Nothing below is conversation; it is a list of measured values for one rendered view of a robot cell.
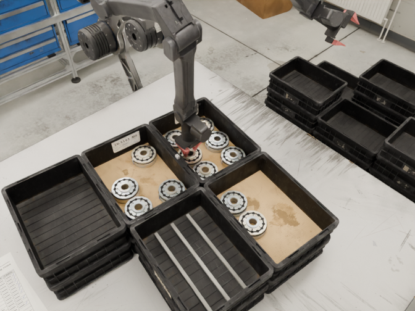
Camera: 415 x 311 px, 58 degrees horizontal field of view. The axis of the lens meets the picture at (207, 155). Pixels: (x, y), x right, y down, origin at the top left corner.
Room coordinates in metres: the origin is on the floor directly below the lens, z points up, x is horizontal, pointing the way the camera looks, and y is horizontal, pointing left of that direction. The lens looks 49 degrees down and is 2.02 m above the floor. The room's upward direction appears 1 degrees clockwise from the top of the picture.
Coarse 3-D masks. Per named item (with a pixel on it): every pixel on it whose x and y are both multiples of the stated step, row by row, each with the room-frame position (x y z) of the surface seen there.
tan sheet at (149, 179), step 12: (120, 156) 1.02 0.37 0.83; (96, 168) 0.95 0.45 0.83; (108, 168) 0.95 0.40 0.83; (120, 168) 0.96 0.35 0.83; (132, 168) 0.96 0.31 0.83; (144, 168) 0.96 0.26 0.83; (156, 168) 0.96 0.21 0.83; (168, 168) 0.96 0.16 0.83; (108, 180) 0.89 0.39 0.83; (144, 180) 0.90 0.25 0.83; (156, 180) 0.90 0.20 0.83; (144, 192) 0.84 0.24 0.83; (156, 192) 0.84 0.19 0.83; (120, 204) 0.78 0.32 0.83; (156, 204) 0.79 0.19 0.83
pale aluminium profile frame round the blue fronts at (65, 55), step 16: (48, 0) 2.58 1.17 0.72; (64, 16) 2.59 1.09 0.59; (16, 32) 2.34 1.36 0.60; (64, 32) 2.59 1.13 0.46; (64, 48) 2.56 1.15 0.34; (80, 48) 2.65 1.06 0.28; (32, 64) 2.39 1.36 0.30; (64, 64) 2.64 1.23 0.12; (80, 64) 2.63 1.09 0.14; (0, 80) 2.19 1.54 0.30; (48, 80) 2.42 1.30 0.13; (80, 80) 2.59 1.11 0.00; (16, 96) 2.22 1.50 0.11
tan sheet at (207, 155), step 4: (180, 128) 1.20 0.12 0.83; (216, 128) 1.20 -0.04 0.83; (200, 144) 1.10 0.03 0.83; (204, 144) 1.10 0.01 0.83; (232, 144) 1.10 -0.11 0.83; (200, 148) 1.08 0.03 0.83; (204, 148) 1.08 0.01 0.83; (204, 152) 1.05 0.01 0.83; (208, 152) 1.05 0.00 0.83; (212, 152) 1.06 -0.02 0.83; (204, 156) 1.03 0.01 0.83; (208, 156) 1.03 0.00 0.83; (212, 156) 1.03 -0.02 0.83; (216, 156) 1.03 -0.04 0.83; (204, 160) 1.01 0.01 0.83; (208, 160) 1.01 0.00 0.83; (212, 160) 1.01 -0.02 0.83; (216, 160) 1.01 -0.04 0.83; (216, 164) 0.99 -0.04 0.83; (220, 164) 0.99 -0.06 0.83; (192, 168) 0.96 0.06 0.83; (220, 168) 0.97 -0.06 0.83
